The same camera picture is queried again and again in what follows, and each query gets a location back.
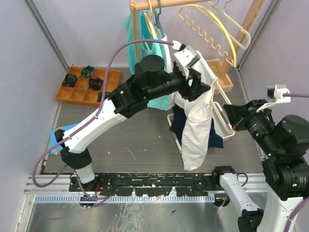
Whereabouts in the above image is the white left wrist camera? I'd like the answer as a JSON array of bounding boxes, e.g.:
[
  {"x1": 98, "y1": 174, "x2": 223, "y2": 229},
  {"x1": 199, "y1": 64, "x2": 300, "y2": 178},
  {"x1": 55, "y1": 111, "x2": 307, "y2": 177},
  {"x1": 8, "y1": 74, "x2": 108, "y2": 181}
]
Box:
[{"x1": 174, "y1": 44, "x2": 201, "y2": 79}]

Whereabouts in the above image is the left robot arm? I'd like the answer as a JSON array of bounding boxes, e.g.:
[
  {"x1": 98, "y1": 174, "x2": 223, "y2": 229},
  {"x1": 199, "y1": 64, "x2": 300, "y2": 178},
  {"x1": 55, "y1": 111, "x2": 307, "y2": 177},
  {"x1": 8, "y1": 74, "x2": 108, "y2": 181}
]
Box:
[{"x1": 55, "y1": 53, "x2": 211, "y2": 191}]

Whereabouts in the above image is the wooden hanger with teal shirt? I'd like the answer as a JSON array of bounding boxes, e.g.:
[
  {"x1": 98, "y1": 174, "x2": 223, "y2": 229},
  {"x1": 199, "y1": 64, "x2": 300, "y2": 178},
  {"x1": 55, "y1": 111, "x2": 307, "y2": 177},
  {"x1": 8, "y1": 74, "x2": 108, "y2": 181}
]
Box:
[{"x1": 142, "y1": 0, "x2": 156, "y2": 39}]

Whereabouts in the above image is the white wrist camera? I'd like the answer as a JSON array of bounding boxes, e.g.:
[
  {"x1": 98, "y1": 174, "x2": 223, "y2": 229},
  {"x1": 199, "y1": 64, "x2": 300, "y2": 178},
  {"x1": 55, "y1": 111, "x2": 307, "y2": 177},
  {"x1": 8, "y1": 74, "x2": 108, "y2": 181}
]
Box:
[
  {"x1": 174, "y1": 44, "x2": 201, "y2": 79},
  {"x1": 256, "y1": 84, "x2": 291, "y2": 113}
]

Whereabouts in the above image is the cream plastic hanger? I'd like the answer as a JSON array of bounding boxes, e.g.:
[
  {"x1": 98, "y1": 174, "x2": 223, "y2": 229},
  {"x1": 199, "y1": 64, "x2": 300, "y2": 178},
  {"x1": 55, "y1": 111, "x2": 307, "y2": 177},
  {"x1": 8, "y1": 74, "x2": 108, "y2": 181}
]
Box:
[{"x1": 212, "y1": 0, "x2": 251, "y2": 51}]

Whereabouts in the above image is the rolled dark sock middle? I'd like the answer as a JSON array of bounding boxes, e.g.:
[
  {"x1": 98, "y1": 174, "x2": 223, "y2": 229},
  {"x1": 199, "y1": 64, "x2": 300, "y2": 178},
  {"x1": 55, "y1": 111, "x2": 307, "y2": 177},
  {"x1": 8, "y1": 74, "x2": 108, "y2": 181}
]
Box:
[{"x1": 88, "y1": 77, "x2": 103, "y2": 90}]

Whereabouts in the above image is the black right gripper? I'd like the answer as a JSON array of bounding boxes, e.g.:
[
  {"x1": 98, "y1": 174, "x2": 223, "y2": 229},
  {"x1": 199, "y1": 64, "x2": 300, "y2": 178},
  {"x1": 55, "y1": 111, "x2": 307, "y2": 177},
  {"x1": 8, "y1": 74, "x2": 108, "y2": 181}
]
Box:
[{"x1": 224, "y1": 96, "x2": 282, "y2": 154}]

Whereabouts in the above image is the wooden clothes rack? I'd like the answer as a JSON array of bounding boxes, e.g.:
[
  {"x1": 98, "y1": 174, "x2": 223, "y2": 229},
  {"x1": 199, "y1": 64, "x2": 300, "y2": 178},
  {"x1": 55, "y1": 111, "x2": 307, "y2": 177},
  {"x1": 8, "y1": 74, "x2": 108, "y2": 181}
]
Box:
[{"x1": 129, "y1": 0, "x2": 266, "y2": 109}]

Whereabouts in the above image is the navy t shirt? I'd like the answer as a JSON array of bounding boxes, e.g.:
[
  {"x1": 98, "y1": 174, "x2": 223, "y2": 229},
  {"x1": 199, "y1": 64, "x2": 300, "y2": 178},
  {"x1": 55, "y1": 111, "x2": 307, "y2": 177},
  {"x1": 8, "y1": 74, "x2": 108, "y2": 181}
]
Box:
[{"x1": 170, "y1": 105, "x2": 224, "y2": 148}]

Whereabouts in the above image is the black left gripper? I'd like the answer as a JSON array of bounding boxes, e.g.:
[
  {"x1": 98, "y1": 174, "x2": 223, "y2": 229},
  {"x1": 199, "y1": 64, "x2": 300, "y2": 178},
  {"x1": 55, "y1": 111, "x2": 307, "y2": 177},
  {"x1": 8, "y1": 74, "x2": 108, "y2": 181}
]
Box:
[{"x1": 146, "y1": 65, "x2": 212, "y2": 102}]

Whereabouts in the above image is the rolled dark sock left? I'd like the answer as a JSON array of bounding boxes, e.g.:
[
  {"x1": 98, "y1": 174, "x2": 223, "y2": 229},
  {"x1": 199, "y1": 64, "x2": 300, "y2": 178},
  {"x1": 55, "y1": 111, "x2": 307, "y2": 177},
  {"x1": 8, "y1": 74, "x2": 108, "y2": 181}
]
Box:
[{"x1": 62, "y1": 74, "x2": 77, "y2": 87}]

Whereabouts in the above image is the teal hanging t shirt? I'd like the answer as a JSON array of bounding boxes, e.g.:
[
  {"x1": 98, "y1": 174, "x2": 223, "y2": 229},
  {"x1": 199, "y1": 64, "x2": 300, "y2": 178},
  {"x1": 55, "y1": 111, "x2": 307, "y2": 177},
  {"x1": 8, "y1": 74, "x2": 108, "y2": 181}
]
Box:
[{"x1": 127, "y1": 11, "x2": 174, "y2": 110}]

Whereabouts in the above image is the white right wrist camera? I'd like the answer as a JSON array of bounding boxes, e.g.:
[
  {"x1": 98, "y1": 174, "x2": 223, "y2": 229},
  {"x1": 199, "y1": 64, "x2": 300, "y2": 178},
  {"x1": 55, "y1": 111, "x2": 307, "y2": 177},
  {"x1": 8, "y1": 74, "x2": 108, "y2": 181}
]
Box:
[{"x1": 256, "y1": 84, "x2": 291, "y2": 113}]

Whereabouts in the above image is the white perforated plastic basket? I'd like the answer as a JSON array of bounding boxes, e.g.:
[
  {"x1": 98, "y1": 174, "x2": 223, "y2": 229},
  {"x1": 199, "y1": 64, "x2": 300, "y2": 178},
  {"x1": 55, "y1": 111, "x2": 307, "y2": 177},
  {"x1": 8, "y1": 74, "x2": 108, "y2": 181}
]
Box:
[{"x1": 167, "y1": 101, "x2": 235, "y2": 152}]

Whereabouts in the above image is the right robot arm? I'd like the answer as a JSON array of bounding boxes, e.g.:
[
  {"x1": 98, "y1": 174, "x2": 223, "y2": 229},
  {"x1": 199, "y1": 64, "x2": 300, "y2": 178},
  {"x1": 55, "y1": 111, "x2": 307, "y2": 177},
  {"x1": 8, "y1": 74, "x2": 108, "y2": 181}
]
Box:
[{"x1": 211, "y1": 100, "x2": 309, "y2": 232}]

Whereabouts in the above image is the grey blue plastic hanger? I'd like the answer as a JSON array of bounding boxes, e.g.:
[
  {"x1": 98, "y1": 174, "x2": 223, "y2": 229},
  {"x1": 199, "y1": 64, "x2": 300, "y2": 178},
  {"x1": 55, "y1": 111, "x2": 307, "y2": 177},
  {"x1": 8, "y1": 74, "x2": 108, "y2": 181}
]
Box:
[{"x1": 153, "y1": 0, "x2": 164, "y2": 34}]

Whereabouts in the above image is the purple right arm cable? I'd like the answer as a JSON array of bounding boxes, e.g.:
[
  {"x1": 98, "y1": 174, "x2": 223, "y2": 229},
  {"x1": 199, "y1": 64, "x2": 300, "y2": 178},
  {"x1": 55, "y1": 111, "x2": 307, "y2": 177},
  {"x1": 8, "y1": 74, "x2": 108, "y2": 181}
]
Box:
[{"x1": 216, "y1": 93, "x2": 309, "y2": 232}]

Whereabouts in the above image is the white t shirt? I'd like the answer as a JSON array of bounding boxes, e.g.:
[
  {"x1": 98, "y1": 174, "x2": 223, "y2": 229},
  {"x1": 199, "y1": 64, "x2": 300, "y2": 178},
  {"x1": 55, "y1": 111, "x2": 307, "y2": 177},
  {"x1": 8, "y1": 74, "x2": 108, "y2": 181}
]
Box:
[{"x1": 174, "y1": 57, "x2": 217, "y2": 171}]

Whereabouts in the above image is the white slotted cable duct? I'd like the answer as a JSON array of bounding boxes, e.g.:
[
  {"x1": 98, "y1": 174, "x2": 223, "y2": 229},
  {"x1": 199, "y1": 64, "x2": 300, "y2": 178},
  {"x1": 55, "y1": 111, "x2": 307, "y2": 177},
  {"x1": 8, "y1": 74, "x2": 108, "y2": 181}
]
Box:
[{"x1": 34, "y1": 194, "x2": 215, "y2": 204}]

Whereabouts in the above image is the rolled dark sock top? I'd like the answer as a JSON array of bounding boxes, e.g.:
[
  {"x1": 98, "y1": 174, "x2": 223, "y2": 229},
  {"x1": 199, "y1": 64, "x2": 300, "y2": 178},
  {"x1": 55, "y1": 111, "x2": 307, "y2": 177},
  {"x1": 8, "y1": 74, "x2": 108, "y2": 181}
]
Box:
[{"x1": 80, "y1": 65, "x2": 95, "y2": 78}]

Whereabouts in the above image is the wooden compartment tray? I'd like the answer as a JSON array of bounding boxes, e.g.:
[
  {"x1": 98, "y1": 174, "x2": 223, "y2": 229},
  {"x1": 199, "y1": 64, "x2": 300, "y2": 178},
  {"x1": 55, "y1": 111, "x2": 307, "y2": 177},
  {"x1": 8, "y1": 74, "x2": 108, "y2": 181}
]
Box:
[{"x1": 55, "y1": 66, "x2": 123, "y2": 108}]

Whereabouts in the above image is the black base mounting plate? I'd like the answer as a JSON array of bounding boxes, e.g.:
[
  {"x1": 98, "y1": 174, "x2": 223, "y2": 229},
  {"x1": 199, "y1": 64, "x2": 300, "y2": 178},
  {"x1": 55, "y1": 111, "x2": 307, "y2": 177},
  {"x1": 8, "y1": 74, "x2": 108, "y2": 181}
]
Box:
[{"x1": 82, "y1": 173, "x2": 223, "y2": 197}]

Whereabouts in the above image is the blue folded cloth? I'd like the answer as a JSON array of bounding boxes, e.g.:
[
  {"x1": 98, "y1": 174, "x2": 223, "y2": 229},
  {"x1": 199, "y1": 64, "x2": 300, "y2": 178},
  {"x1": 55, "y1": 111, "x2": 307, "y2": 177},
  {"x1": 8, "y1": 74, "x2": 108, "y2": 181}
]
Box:
[{"x1": 50, "y1": 123, "x2": 79, "y2": 157}]

